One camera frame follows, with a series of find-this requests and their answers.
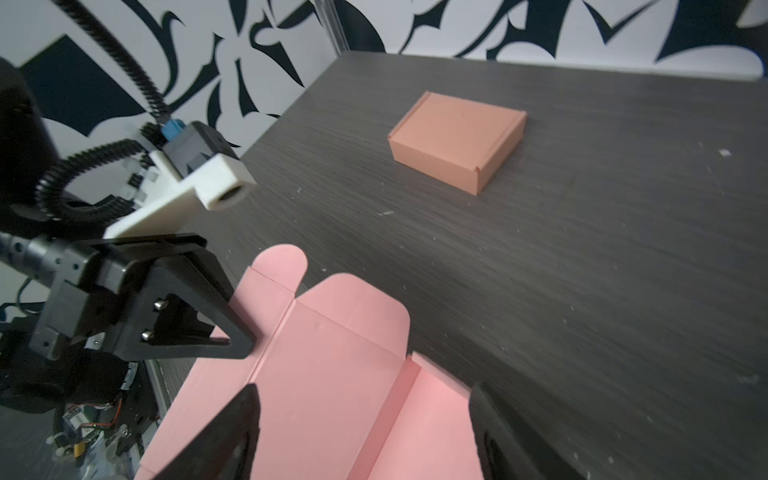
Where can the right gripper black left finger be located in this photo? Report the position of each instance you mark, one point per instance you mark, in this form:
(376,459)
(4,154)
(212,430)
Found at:
(226,447)

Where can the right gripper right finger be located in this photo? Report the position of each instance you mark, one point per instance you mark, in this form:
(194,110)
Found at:
(508,447)

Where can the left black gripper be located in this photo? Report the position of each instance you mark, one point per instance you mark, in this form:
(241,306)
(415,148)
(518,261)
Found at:
(163,297)

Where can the pink cardboard box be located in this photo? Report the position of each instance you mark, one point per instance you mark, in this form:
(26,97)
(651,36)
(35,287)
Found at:
(341,397)

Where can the orange cardboard box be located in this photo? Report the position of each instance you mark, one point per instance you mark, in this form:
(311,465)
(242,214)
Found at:
(459,142)

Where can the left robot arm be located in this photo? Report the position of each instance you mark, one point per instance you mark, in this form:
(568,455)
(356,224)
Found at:
(102,231)

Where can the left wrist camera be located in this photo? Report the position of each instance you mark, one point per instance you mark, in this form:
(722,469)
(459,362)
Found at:
(195,171)

